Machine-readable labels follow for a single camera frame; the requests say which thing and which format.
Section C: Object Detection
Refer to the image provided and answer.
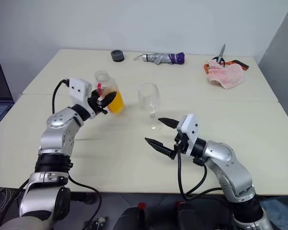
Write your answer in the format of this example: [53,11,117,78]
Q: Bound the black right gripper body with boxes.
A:
[174,130,189,154]

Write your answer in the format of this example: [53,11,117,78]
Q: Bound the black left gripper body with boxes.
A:
[87,90,108,115]

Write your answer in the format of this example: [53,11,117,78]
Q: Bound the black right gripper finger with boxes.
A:
[157,117,179,129]
[144,137,177,161]

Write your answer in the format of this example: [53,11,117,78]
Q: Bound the clear bottle with orange drink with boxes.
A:
[94,69,125,115]

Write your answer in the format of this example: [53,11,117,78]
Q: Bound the clear wine glass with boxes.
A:
[137,82,163,131]

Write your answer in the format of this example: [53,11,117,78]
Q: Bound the folded silver purple umbrella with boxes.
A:
[133,52,185,65]

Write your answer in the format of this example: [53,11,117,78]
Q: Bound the dark rounded shape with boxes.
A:
[115,207,156,230]
[175,201,204,230]

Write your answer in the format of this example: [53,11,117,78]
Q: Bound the pink towel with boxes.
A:
[206,59,245,90]

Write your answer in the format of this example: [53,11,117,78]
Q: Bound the orange black tool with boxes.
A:
[204,59,250,74]

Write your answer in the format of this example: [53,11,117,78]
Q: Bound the blue cloth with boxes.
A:
[261,198,288,223]

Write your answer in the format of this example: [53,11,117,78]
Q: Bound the grey partition panel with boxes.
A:
[257,0,288,134]

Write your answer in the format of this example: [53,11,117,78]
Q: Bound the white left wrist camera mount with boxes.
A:
[68,77,92,119]

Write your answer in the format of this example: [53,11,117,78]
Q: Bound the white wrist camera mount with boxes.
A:
[177,114,202,156]
[68,77,92,119]

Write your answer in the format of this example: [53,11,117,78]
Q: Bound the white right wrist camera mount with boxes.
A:
[177,114,202,156]

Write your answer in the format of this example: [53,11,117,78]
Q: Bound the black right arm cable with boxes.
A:
[177,143,224,202]

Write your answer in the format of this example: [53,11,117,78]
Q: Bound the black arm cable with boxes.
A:
[52,79,103,226]
[177,143,224,202]

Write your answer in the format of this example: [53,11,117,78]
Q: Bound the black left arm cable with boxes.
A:
[52,79,103,226]

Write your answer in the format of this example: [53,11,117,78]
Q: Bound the red capped black post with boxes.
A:
[137,202,147,230]

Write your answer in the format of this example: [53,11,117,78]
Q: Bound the black handled scissors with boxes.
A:
[212,44,227,66]

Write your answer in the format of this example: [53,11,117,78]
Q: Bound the white cable bundle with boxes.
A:
[0,186,24,216]

